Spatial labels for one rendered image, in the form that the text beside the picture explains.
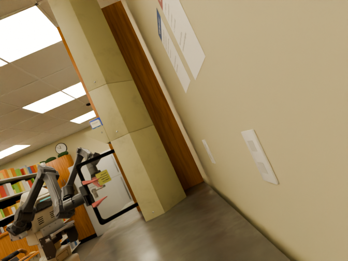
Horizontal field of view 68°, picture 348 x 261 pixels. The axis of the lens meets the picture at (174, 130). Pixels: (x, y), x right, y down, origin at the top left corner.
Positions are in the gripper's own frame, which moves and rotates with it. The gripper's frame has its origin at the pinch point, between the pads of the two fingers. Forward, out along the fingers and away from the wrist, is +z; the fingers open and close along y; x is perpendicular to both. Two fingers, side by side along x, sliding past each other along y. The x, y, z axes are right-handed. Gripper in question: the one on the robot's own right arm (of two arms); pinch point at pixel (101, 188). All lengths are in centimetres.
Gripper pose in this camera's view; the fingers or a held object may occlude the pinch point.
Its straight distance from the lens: 137.7
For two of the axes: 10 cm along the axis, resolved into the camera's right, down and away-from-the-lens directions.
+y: -4.5, -8.7, 1.7
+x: 0.2, 1.8, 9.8
